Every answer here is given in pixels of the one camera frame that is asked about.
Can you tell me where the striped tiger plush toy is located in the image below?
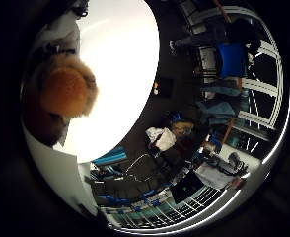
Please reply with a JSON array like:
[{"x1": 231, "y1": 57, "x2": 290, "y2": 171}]
[{"x1": 22, "y1": 53, "x2": 100, "y2": 147}]

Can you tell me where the teal striped box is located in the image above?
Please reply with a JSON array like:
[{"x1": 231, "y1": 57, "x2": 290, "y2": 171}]
[{"x1": 92, "y1": 146, "x2": 129, "y2": 167}]

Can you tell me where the seated person in white top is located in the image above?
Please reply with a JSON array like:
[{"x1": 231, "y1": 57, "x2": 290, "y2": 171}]
[{"x1": 145, "y1": 120, "x2": 196, "y2": 154}]

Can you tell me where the black monitor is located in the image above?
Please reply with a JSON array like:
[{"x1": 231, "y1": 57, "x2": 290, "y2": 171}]
[{"x1": 169, "y1": 170, "x2": 206, "y2": 205}]

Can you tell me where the blue denim cloth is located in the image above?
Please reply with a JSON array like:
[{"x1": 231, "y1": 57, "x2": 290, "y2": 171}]
[{"x1": 194, "y1": 86, "x2": 242, "y2": 126}]

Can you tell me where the blue chair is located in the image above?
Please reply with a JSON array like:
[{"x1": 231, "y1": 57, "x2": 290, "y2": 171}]
[{"x1": 216, "y1": 42, "x2": 249, "y2": 80}]

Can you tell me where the seated person in dark clothes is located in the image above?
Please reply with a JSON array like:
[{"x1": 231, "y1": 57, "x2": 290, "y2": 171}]
[{"x1": 169, "y1": 18, "x2": 262, "y2": 55}]

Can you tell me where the white cable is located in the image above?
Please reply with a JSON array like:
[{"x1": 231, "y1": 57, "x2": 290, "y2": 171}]
[{"x1": 123, "y1": 152, "x2": 159, "y2": 183}]

